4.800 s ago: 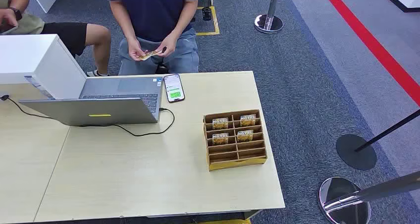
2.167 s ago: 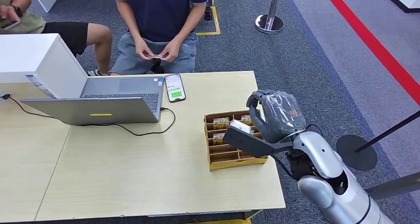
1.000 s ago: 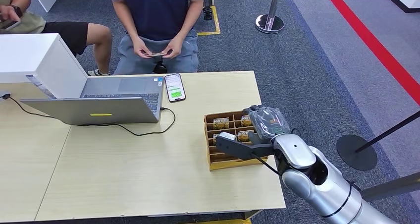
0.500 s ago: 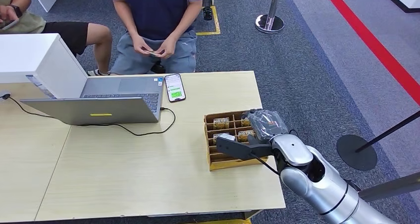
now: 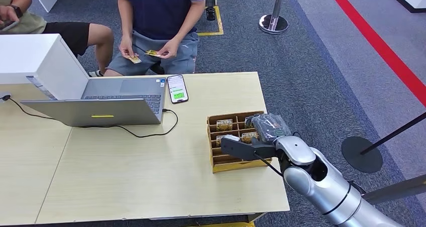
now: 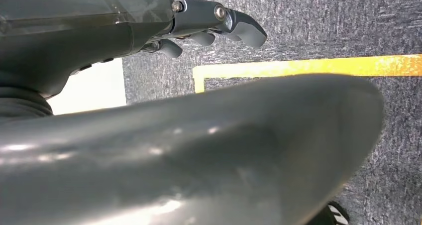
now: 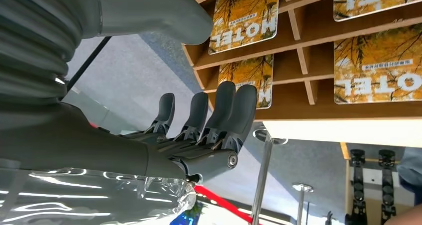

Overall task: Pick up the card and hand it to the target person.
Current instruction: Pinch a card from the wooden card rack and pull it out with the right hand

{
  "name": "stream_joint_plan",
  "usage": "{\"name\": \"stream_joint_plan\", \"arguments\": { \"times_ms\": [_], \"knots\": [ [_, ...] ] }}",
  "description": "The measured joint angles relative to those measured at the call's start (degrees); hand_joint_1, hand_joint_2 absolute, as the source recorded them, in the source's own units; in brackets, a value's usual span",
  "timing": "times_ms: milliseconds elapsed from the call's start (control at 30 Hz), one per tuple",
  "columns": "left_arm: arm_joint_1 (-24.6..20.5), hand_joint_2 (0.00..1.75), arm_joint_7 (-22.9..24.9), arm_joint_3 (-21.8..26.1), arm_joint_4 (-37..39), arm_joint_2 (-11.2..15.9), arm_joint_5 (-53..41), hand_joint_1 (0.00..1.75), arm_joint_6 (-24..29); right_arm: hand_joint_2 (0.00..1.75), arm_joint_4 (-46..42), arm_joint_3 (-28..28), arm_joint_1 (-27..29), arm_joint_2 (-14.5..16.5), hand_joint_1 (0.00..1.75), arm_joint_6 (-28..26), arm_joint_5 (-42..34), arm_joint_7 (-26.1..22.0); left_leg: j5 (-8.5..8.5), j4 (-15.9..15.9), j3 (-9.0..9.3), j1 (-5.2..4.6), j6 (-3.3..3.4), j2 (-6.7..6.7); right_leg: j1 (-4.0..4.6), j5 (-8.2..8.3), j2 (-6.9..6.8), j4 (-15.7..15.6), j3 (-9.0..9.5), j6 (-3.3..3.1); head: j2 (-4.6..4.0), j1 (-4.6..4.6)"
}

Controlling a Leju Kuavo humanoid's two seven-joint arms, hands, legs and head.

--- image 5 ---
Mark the person's left hand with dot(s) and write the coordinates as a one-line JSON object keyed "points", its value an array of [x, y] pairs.
{"points": [[171, 49]]}

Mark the person's hand with watch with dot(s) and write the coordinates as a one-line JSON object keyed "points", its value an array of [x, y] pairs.
{"points": [[8, 13]]}

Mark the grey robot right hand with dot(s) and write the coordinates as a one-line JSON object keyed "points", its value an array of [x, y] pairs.
{"points": [[269, 127]]}

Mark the person's right hand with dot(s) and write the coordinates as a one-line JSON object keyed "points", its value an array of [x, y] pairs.
{"points": [[127, 48]]}

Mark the dark handheld smartphone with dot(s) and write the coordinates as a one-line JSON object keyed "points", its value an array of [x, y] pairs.
{"points": [[8, 26]]}

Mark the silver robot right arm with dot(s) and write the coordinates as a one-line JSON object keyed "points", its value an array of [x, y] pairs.
{"points": [[332, 192]]}

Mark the person's right forearm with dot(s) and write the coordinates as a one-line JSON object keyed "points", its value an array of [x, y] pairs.
{"points": [[125, 22]]}

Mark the person's forearm with watch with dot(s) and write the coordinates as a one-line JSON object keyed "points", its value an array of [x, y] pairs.
{"points": [[21, 0]]}

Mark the person's left forearm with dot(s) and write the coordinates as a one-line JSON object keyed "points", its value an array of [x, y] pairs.
{"points": [[191, 19]]}

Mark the person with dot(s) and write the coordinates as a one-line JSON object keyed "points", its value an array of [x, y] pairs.
{"points": [[159, 12], [31, 22]]}

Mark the wooden card organizer box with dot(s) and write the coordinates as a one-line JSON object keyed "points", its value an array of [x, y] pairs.
{"points": [[239, 165]]}

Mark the black wrist watch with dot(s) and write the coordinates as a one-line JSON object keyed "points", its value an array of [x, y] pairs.
{"points": [[17, 11]]}

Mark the black smartphone lit screen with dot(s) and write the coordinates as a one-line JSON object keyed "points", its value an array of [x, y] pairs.
{"points": [[177, 89]]}

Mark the white shoe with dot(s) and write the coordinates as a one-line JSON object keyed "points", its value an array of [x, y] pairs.
{"points": [[95, 74]]}

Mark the white box cabinet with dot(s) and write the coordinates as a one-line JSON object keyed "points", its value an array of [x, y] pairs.
{"points": [[30, 55]]}

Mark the black caster leg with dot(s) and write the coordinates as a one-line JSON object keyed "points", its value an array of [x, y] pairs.
{"points": [[210, 14]]}

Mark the grey laptop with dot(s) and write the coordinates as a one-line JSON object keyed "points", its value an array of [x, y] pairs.
{"points": [[100, 114]]}

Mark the printed label sticker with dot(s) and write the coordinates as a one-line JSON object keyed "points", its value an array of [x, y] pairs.
{"points": [[41, 87]]}

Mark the black stanchion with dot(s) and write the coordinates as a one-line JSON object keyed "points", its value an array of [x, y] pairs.
{"points": [[361, 155]]}

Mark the yellow object under table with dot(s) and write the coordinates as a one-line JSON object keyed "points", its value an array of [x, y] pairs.
{"points": [[229, 224]]}

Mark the wrist camera with black bracket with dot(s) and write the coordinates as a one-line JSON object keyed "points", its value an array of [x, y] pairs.
{"points": [[239, 149]]}

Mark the chrome stanchion upright post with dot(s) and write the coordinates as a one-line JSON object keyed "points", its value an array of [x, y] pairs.
{"points": [[273, 24]]}

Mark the chrome stanchion leaning post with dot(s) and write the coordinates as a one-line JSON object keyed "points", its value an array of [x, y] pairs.
{"points": [[399, 187]]}

